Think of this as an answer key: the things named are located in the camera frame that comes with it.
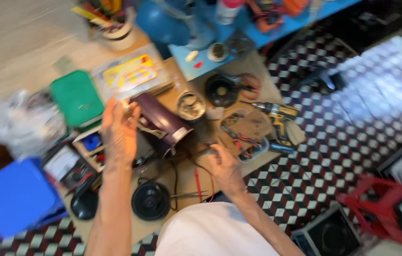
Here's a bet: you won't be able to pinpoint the person's right hand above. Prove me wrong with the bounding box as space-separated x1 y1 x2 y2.
206 144 248 197

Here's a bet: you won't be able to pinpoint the person's left hand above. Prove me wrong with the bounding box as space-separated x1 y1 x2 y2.
101 98 141 170

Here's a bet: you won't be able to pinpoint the small dark tool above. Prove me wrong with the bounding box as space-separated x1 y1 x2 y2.
197 146 219 158

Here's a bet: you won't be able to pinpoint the white tray of hand tools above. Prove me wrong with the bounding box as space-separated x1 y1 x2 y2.
219 108 271 163

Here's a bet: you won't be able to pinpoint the metal tweezers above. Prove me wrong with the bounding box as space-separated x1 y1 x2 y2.
169 191 209 200

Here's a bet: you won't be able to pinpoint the brown cardboard piece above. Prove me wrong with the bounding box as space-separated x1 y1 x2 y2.
235 110 274 143

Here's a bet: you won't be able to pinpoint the round tin of paste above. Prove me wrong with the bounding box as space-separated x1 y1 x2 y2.
176 91 207 122

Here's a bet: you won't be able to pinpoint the maroon blender base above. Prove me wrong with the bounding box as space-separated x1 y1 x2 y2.
130 92 194 159

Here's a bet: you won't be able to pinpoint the black funnel-shaped blender part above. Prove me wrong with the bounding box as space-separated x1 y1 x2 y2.
205 74 239 108

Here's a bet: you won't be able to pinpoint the person's white shirt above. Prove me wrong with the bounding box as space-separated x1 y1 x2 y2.
154 202 280 256

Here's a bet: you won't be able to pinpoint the black round lid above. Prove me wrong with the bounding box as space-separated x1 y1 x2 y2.
131 181 171 221

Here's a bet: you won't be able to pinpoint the clear case with yellow label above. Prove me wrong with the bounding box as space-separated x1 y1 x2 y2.
91 44 173 102

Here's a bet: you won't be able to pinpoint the small wooden parts tray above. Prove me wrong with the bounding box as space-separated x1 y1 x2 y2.
72 125 106 173

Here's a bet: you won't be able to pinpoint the induction cooktop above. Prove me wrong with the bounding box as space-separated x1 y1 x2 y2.
291 204 363 256

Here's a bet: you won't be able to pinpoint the blue shelf with clutter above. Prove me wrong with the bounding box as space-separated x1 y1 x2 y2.
135 0 362 82

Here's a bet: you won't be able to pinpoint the black round blender part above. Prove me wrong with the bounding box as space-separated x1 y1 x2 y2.
70 190 99 220

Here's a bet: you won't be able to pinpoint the analog multimeter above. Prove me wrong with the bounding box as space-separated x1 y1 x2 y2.
41 142 96 191

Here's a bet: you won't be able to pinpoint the green plastic box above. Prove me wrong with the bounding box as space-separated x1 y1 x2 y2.
50 70 105 128

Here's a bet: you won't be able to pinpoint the white cup of tools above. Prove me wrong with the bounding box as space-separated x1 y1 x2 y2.
71 0 137 51

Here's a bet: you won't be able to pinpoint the red plastic stool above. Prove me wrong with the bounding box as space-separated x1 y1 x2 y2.
336 174 402 249

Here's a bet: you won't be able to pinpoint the clear plastic bag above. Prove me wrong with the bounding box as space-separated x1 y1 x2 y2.
0 88 67 159

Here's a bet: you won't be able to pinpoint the blue plastic box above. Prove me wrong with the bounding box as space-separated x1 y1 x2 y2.
0 157 68 239

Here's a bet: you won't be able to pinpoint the red test lead wire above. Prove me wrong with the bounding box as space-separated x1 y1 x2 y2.
187 156 216 204

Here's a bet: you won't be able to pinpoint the yellow cordless drill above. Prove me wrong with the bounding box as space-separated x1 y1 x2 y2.
240 101 299 154

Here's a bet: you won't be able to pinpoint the red-handled pliers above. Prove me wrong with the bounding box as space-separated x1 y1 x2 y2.
235 73 262 100

